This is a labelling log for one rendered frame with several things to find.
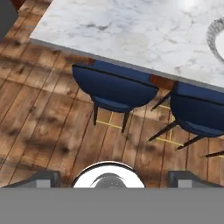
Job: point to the dark grey cabinet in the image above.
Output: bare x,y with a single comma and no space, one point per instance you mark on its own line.
7,16

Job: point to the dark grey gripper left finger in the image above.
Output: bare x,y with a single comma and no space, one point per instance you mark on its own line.
46,178

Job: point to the blue upholstered chair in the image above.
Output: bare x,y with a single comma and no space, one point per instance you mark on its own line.
198,110
113,87

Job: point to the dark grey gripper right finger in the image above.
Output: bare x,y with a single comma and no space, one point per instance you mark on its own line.
182,178

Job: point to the white and black round object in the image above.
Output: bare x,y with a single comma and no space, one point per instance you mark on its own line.
108,176

